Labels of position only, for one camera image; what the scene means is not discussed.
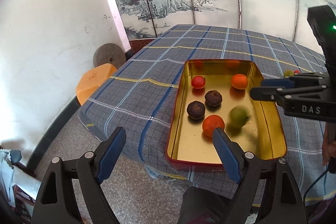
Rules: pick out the orange plastic stool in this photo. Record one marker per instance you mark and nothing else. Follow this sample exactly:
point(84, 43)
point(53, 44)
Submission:
point(92, 82)

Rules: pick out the green persimmon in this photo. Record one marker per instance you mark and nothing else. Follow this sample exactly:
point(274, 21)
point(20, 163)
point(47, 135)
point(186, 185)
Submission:
point(238, 115)
point(288, 73)

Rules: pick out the person's dark trousers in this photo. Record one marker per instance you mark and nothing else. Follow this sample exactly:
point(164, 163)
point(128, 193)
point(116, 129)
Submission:
point(202, 205)

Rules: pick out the person's right hand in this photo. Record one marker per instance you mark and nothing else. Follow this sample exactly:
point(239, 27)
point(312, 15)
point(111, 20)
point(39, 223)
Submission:
point(330, 150)

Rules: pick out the red and gold tin box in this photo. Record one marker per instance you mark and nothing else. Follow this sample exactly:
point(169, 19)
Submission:
point(199, 145)

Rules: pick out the orange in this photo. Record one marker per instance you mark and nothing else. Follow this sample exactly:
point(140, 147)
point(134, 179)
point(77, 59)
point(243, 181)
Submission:
point(239, 81)
point(213, 124)

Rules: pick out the dark passion fruit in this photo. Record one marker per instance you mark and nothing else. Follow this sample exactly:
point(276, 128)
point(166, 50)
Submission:
point(196, 110)
point(213, 98)

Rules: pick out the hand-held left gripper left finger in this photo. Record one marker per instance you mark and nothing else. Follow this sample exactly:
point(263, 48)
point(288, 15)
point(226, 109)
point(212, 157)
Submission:
point(110, 155)

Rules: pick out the red tomato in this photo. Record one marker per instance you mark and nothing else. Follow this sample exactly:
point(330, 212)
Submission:
point(198, 82)
point(296, 72)

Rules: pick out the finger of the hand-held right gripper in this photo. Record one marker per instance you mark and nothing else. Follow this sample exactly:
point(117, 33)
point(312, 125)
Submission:
point(275, 82)
point(265, 94)

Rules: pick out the grey millstone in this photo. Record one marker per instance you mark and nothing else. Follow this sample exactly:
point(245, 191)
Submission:
point(105, 53)

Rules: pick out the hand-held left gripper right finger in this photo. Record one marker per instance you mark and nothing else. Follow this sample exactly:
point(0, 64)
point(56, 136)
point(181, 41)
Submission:
point(227, 155)

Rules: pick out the crumpled white paper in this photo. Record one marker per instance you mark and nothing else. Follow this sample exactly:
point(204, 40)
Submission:
point(8, 169)

